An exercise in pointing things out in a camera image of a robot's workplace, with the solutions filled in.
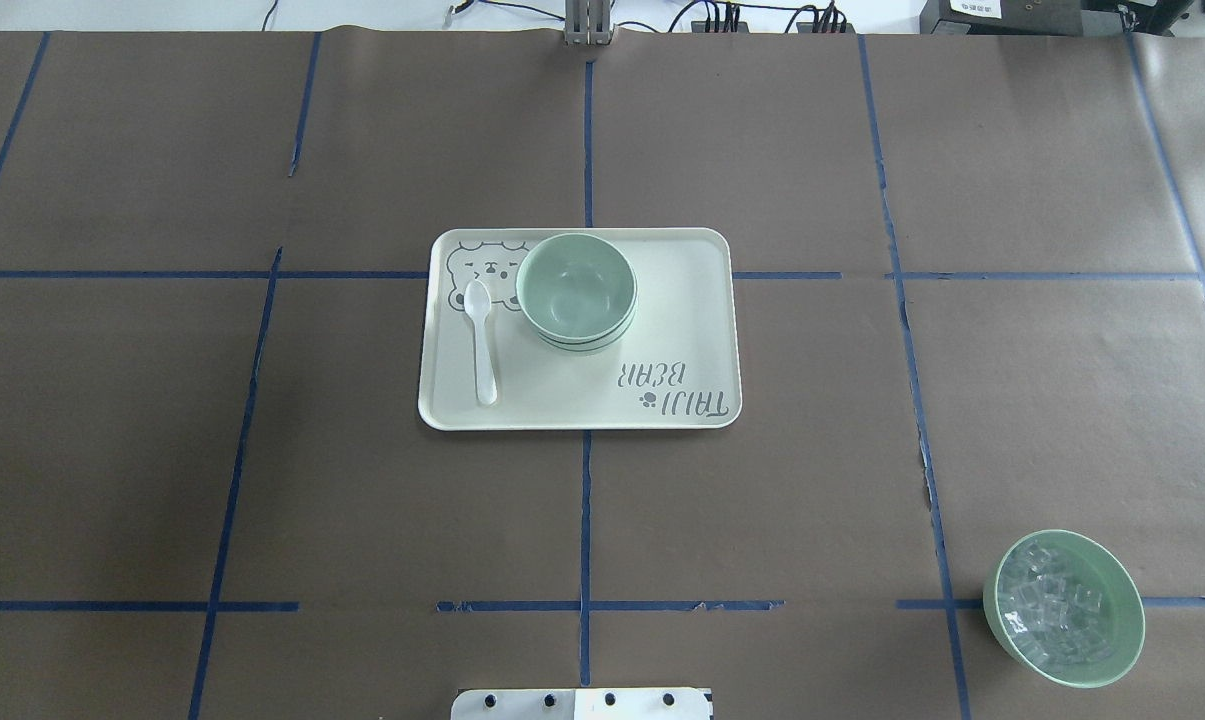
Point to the green bowl on tray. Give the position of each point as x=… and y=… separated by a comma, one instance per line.
x=582, y=348

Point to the cream tray with bear print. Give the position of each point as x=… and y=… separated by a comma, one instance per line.
x=677, y=367

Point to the white plastic spoon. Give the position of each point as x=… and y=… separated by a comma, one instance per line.
x=477, y=305

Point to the black box with label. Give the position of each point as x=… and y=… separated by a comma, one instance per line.
x=1036, y=18

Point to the green bowl with ice cubes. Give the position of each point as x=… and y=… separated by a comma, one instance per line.
x=1065, y=607

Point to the grey metal bracket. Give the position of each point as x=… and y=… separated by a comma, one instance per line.
x=588, y=23

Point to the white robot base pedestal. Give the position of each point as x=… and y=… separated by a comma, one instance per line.
x=585, y=703

